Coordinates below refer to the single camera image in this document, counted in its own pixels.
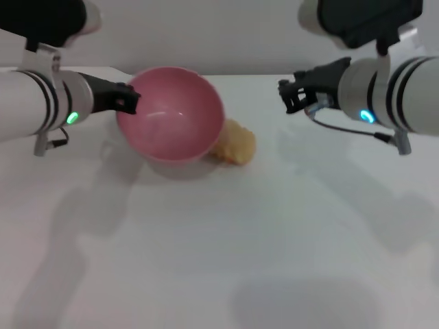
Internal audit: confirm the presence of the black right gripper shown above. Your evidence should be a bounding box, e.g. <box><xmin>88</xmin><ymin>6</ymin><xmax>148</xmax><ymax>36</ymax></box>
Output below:
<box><xmin>277</xmin><ymin>57</ymin><xmax>353</xmax><ymax>115</ymax></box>

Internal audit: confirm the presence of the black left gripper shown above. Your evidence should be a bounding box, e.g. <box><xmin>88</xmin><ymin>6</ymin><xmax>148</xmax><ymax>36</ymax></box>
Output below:
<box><xmin>83</xmin><ymin>73</ymin><xmax>142</xmax><ymax>116</ymax></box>

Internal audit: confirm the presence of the pink bowl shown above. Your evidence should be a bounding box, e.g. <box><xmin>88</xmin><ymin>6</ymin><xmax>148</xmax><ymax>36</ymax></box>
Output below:
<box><xmin>115</xmin><ymin>66</ymin><xmax>226</xmax><ymax>164</ymax></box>

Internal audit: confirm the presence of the orange ridged bread loaf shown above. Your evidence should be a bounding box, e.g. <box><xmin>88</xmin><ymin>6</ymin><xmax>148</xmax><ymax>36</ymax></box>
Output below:
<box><xmin>208</xmin><ymin>118</ymin><xmax>257</xmax><ymax>168</ymax></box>

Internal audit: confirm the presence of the silver left camera bracket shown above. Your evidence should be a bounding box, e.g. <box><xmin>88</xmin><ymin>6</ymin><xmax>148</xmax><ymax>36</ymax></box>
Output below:
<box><xmin>19</xmin><ymin>42</ymin><xmax>63</xmax><ymax>82</ymax></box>

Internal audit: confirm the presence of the silver camera bracket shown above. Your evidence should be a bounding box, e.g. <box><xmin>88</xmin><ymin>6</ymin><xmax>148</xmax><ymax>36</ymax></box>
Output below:
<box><xmin>375</xmin><ymin>26</ymin><xmax>420</xmax><ymax>69</ymax></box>
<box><xmin>19</xmin><ymin>42</ymin><xmax>63</xmax><ymax>82</ymax></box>

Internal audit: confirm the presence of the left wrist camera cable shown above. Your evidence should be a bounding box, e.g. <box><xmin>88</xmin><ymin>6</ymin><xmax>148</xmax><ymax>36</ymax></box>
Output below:
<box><xmin>33</xmin><ymin>127</ymin><xmax>70</xmax><ymax>158</ymax></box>

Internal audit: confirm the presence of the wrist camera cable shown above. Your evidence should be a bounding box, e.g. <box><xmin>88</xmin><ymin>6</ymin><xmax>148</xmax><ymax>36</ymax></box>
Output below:
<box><xmin>304</xmin><ymin>95</ymin><xmax>412</xmax><ymax>156</ymax></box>
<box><xmin>33</xmin><ymin>127</ymin><xmax>70</xmax><ymax>158</ymax></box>

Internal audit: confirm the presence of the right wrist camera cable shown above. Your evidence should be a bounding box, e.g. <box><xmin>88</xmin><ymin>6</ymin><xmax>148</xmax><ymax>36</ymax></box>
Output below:
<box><xmin>304</xmin><ymin>95</ymin><xmax>412</xmax><ymax>156</ymax></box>

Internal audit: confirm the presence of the silver right camera bracket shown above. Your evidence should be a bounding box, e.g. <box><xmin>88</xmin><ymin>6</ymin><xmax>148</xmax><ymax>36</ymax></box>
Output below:
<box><xmin>375</xmin><ymin>26</ymin><xmax>420</xmax><ymax>69</ymax></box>

